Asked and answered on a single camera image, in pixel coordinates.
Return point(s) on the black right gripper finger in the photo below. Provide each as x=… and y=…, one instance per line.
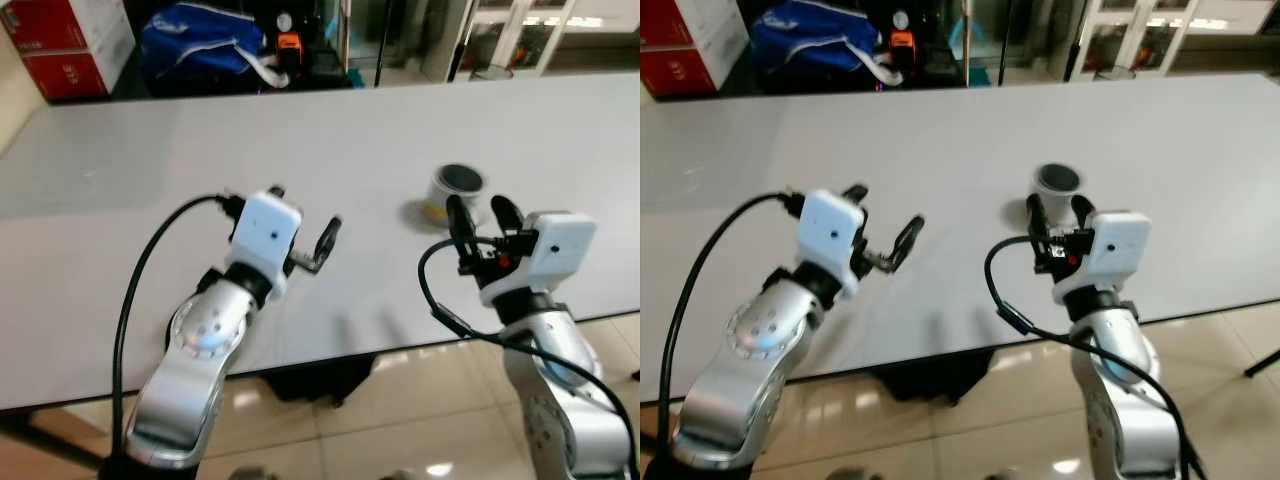
x=461, y=228
x=1084, y=213
x=507, y=215
x=1038, y=225

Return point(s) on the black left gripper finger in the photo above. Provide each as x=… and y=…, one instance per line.
x=858, y=193
x=908, y=240
x=328, y=240
x=276, y=191

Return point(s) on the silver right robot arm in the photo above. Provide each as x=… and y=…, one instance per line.
x=560, y=400
x=1125, y=400

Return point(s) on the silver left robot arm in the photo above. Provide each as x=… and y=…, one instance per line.
x=195, y=360
x=745, y=365

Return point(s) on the white cup with yellow print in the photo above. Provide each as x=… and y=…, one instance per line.
x=1056, y=185
x=445, y=192

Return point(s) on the black table base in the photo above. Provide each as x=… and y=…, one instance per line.
x=930, y=375
x=320, y=378

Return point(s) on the orange and black device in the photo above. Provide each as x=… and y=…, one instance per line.
x=902, y=43
x=289, y=45

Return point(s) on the thin black pole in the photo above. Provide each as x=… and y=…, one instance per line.
x=1005, y=40
x=384, y=40

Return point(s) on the white glass door cabinet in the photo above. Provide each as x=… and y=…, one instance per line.
x=1170, y=30
x=540, y=30

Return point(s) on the red and white cardboard box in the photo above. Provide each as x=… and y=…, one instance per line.
x=690, y=45
x=70, y=45

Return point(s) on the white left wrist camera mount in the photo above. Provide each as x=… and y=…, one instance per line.
x=262, y=230
x=830, y=235

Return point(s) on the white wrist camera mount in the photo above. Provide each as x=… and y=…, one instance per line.
x=555, y=250
x=1115, y=250
x=262, y=230
x=830, y=235

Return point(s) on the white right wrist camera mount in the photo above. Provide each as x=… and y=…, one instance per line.
x=555, y=250
x=1115, y=250

